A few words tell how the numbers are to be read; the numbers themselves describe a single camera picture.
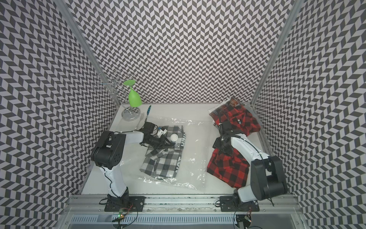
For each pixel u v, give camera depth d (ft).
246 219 2.24
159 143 2.83
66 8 2.36
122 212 2.19
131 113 3.67
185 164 2.79
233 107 3.35
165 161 2.84
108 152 1.69
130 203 2.33
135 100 3.07
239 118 3.17
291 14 2.27
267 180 1.41
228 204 2.43
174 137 3.13
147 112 3.75
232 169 2.75
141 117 3.63
